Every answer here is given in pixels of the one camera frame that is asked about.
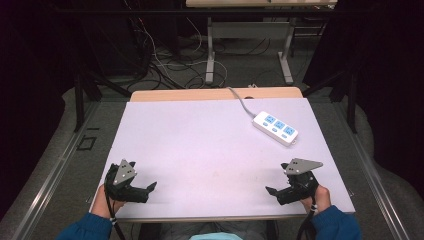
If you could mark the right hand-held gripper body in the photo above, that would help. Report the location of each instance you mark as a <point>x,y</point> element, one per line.
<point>298,186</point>

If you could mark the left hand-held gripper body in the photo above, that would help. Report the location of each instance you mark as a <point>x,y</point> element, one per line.
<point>125,186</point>

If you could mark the person's right hand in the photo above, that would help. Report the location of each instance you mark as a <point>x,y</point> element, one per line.
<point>318,199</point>

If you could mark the person's left hand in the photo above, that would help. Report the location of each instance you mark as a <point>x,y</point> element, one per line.
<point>101,206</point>

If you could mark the white power strip blue sockets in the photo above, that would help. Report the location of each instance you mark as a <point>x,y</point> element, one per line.
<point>275,128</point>

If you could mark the pale lilac table mat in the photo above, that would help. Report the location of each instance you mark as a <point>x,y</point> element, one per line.
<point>206,150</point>

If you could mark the person's grey trousers lap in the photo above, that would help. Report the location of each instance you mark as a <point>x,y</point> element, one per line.
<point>206,228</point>

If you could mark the teal cloth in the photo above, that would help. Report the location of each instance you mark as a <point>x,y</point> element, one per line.
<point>216,236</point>

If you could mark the black metal stand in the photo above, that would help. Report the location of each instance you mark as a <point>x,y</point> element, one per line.
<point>350,100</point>
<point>80,96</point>

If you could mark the dark curtain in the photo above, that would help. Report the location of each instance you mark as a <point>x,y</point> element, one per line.
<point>33,83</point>
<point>390,83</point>

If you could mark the desk with white metal legs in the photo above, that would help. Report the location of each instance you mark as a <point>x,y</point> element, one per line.
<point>248,30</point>

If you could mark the metal floor rail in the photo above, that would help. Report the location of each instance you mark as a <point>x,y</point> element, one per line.
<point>373,180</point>
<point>50,180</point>

